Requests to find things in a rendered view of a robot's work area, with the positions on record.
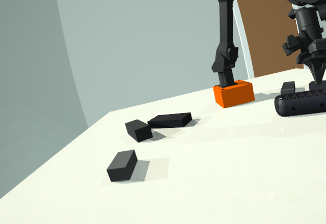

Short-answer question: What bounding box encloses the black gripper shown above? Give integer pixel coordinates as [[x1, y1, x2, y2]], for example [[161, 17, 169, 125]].
[[296, 24, 326, 85]]

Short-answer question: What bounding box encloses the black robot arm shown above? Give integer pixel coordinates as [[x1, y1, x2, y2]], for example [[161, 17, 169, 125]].
[[211, 0, 326, 88]]

